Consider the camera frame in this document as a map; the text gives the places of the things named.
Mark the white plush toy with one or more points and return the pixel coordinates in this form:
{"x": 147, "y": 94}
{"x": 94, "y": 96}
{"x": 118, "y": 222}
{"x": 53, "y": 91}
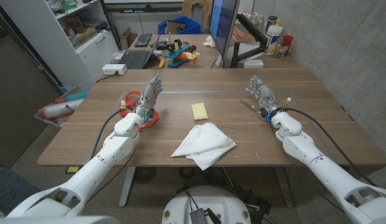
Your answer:
{"x": 209, "y": 42}

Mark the white power strip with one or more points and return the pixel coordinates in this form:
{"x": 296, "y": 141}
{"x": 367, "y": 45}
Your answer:
{"x": 113, "y": 69}

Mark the person's leg in jeans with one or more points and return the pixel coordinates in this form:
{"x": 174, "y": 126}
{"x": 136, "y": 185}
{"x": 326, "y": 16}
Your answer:
{"x": 9, "y": 189}

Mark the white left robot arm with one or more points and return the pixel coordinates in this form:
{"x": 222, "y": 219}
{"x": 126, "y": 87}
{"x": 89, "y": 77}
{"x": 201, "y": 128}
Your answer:
{"x": 96, "y": 168}

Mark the teal foam roll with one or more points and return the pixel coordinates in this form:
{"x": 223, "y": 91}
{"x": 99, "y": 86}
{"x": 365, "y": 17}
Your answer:
{"x": 76, "y": 95}

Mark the red cup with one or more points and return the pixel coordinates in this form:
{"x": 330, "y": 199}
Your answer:
{"x": 288, "y": 40}

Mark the brown cardboard box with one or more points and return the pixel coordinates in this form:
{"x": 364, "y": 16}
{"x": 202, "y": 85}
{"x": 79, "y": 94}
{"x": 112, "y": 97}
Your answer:
{"x": 127, "y": 39}

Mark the black framed whiteboard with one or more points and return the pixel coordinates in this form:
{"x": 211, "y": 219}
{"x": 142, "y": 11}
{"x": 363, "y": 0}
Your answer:
{"x": 143, "y": 6}

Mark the black computer mouse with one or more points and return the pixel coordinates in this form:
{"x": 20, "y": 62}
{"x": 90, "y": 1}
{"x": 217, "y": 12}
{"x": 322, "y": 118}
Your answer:
{"x": 162, "y": 45}

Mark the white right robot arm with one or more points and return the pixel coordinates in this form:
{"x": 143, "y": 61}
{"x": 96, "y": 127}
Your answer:
{"x": 320, "y": 168}

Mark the grey table leg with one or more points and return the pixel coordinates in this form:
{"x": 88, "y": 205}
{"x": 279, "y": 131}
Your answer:
{"x": 127, "y": 186}
{"x": 284, "y": 186}

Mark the red printed box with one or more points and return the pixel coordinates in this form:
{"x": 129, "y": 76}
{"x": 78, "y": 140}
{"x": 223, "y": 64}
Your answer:
{"x": 241, "y": 34}

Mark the blue plastic bin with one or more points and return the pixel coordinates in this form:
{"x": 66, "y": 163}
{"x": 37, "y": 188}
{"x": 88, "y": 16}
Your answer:
{"x": 193, "y": 26}

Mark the yellow banana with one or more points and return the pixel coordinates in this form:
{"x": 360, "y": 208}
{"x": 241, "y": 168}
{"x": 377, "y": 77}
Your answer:
{"x": 162, "y": 63}

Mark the computer monitor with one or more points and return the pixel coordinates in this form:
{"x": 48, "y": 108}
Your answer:
{"x": 222, "y": 25}

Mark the black laptop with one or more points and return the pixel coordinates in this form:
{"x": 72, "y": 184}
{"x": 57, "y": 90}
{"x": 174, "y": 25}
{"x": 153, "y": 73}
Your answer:
{"x": 135, "y": 59}

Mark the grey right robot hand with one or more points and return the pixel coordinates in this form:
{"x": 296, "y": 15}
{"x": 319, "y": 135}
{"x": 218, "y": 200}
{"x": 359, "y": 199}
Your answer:
{"x": 265, "y": 95}

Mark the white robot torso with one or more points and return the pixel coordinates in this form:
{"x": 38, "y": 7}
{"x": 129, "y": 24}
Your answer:
{"x": 211, "y": 199}

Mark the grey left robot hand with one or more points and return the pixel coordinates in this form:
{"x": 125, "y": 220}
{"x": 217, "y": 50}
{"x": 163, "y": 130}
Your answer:
{"x": 148, "y": 96}

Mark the small white box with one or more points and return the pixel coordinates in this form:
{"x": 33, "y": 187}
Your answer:
{"x": 253, "y": 63}

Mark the teal orange toy airplane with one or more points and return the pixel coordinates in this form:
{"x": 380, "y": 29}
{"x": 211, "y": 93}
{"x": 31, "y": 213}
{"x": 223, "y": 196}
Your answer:
{"x": 180, "y": 54}

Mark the clear glass jar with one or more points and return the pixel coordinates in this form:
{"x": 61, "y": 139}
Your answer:
{"x": 280, "y": 50}

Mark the white wipes canister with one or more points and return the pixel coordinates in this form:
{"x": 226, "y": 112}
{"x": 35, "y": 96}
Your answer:
{"x": 272, "y": 39}

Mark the grey scissors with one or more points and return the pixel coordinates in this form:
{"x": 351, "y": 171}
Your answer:
{"x": 249, "y": 105}

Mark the white shelf cabinet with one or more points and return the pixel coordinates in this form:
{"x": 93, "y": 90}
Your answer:
{"x": 87, "y": 56}

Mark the yellow sponge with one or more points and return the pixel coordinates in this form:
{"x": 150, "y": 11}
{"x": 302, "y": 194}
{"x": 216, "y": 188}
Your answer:
{"x": 199, "y": 111}

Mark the dark lidded bottle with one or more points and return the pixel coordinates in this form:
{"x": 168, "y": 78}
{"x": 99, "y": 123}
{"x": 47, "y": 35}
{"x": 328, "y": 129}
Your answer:
{"x": 271, "y": 22}

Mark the orange plastic holder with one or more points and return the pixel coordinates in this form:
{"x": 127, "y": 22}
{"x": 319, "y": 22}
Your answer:
{"x": 154, "y": 119}

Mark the black round fan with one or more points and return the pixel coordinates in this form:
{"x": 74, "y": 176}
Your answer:
{"x": 145, "y": 175}

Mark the white cloth napkin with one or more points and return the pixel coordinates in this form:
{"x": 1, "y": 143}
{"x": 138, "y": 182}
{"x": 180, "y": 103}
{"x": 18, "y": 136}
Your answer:
{"x": 205, "y": 143}

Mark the black keyboard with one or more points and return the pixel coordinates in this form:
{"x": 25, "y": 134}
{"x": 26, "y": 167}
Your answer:
{"x": 143, "y": 40}

